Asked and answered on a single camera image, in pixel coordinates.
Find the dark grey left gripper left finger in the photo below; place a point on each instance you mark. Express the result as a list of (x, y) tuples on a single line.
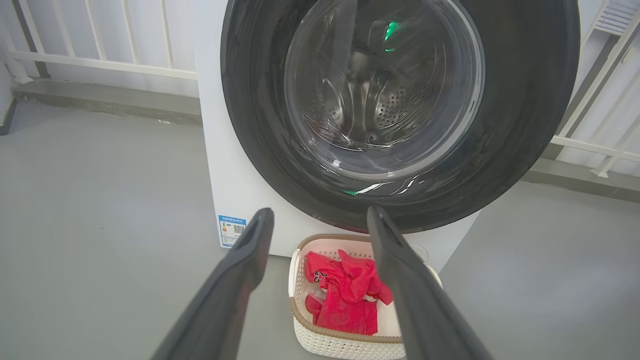
[(225, 310)]

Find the washing machine round door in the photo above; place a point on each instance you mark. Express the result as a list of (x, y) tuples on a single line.
[(525, 100)]

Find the blue energy label sticker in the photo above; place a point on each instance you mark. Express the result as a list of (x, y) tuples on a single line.
[(231, 231)]

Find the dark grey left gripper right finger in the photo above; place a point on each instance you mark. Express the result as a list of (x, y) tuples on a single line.
[(420, 310)]

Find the red and white garment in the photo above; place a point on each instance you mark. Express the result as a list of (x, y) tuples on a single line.
[(345, 310)]

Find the white metal railing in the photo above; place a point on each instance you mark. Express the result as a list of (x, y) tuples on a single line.
[(595, 90), (100, 64)]

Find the round white filter cover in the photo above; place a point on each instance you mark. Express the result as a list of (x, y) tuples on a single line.
[(422, 252)]

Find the white washing machine body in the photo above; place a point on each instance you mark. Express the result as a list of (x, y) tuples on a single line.
[(235, 175)]

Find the stainless steel washing machine drum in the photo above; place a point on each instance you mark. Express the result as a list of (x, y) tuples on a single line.
[(400, 100)]

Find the cream laundry basket brown rim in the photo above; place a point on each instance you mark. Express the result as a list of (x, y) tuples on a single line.
[(325, 345)]

